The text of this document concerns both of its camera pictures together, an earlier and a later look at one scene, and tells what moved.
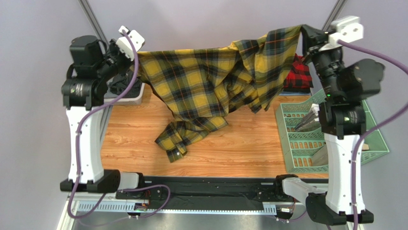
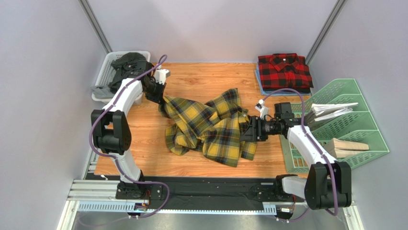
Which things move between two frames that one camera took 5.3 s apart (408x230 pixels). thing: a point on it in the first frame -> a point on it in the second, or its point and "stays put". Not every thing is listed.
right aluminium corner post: (334, 14) stays put
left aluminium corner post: (93, 22) stays put
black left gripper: (127, 63) -> (158, 97)
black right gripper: (311, 38) -> (252, 128)
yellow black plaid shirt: (207, 86) -> (216, 126)
